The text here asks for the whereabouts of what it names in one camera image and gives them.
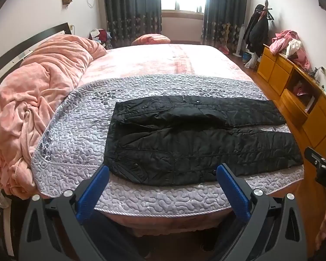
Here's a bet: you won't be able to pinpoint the dark wooden headboard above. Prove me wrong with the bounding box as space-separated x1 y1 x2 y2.
0 22 72 98

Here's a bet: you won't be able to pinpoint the black quilted pants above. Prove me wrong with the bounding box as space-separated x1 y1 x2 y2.
105 95 304 187

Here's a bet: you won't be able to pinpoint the grey quilted bedspread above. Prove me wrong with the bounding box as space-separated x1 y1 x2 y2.
30 74 305 218

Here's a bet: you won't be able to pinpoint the yellow wooden cabinet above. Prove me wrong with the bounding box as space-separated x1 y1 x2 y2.
256 43 326 180

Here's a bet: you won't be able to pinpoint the dark patterned curtain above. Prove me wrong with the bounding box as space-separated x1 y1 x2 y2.
201 0 248 47
103 0 163 49

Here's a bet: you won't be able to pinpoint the small pink cloth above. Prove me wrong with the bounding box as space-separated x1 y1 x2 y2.
292 83 311 96

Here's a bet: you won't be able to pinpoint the bed with pink sheet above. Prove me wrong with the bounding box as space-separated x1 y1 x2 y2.
31 43 302 238

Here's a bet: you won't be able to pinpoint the pink dustpan with broom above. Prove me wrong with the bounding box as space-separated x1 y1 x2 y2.
219 23 231 55

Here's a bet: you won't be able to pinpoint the white tower fan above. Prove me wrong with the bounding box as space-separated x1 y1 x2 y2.
233 24 246 57

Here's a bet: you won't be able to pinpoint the pink fleece blanket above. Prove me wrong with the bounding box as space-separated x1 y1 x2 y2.
0 35 108 200

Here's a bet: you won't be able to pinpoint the pink pillow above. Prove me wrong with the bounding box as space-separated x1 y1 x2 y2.
131 34 171 45

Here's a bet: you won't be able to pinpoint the pile of pink clothes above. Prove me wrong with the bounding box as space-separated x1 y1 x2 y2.
269 29 311 70

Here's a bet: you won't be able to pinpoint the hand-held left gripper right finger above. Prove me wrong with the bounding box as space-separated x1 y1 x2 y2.
201 164 309 261

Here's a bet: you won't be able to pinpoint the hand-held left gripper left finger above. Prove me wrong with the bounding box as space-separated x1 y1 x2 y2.
18 165 142 261

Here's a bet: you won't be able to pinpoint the coat rack with dark coats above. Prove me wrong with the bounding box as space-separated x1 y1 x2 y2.
243 0 275 69

